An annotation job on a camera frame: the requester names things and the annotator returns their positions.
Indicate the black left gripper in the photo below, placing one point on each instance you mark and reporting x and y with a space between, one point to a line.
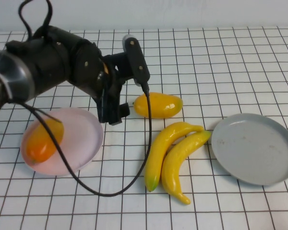
115 72

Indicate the yellow plastic mango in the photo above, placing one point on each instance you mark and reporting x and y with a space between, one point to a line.
165 105

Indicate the orange plastic mango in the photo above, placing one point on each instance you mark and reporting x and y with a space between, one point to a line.
38 146

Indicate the yellow plastic banana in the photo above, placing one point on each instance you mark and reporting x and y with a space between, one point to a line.
156 153
175 163

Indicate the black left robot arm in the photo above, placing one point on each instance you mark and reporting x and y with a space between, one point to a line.
45 64

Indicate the pink round plate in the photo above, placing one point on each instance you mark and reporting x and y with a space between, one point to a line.
84 143

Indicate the grey round plate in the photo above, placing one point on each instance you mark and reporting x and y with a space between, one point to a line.
252 148

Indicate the white black-grid tablecloth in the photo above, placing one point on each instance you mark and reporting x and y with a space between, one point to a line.
206 72

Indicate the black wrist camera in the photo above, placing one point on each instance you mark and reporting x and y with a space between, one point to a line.
136 57

